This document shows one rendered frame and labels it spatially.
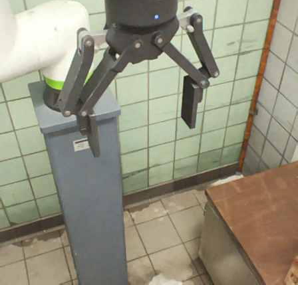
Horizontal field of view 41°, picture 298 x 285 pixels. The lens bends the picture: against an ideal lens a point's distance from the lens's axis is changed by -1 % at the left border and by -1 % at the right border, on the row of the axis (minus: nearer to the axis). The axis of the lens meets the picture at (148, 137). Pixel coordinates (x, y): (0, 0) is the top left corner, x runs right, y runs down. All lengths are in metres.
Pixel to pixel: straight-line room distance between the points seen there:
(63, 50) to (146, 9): 0.54
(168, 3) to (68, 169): 0.77
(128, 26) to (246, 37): 1.53
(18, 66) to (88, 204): 0.53
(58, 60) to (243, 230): 0.95
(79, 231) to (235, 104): 1.16
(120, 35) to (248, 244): 1.19
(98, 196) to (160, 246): 0.99
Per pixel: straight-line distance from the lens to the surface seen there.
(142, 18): 0.39
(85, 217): 1.28
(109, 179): 1.18
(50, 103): 1.02
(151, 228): 2.22
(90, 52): 0.42
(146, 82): 1.79
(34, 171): 1.95
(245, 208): 1.61
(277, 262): 1.50
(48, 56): 0.90
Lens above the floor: 1.81
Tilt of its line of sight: 42 degrees down
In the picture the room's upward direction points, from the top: straight up
